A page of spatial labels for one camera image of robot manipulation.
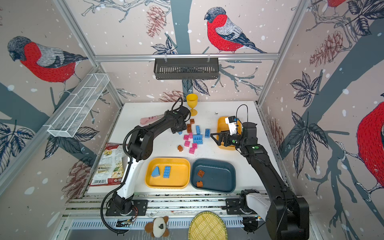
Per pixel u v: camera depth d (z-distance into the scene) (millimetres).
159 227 659
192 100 1037
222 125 1072
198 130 1037
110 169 820
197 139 980
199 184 787
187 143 957
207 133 1005
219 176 837
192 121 1074
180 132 1012
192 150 925
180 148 939
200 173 850
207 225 684
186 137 1001
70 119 723
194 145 954
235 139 683
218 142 700
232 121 698
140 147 600
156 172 836
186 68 1063
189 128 1039
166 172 836
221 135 684
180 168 861
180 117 792
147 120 1072
